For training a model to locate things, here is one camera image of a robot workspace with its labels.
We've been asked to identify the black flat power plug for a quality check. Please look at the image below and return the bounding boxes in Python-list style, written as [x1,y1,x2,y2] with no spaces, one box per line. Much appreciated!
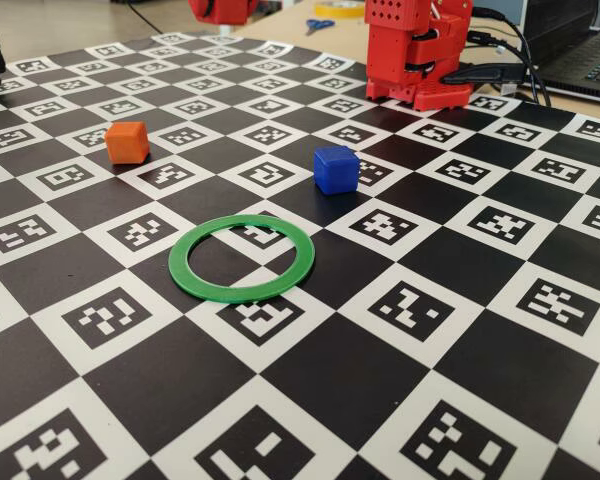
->
[439,63,526,86]

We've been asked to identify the orange cube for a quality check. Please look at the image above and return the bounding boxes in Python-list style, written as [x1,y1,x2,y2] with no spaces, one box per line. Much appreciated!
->
[103,120,152,166]

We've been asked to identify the red cube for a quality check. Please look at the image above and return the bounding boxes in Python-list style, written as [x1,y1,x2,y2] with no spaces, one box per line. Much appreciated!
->
[214,0,254,26]

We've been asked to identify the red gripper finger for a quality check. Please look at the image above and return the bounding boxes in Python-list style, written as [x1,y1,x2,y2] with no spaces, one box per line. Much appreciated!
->
[187,0,217,23]
[251,0,282,22]

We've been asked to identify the blue cube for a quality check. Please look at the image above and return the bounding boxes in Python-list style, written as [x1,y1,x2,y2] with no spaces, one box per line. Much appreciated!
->
[312,144,361,196]

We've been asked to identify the blue handled scissors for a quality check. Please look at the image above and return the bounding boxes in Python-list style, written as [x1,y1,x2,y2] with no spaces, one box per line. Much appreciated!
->
[304,17,337,37]

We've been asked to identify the dark laptop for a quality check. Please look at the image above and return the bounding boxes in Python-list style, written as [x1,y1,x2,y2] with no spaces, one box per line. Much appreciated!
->
[522,0,600,104]

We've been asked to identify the black white marker checkerboard mat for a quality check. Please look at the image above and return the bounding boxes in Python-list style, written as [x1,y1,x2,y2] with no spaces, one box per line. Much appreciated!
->
[0,30,600,480]

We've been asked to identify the black power cable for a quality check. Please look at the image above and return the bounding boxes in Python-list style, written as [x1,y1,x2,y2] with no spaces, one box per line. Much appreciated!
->
[472,7,554,107]

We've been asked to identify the black usb cable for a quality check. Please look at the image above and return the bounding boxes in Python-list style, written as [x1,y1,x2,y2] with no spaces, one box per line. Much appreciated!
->
[466,30,544,104]

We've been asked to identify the yellow tape roll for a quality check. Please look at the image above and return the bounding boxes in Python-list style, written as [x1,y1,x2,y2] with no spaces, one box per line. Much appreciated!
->
[313,0,369,19]

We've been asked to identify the green flat ring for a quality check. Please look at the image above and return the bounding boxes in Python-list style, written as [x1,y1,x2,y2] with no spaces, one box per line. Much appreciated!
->
[168,213,315,305]

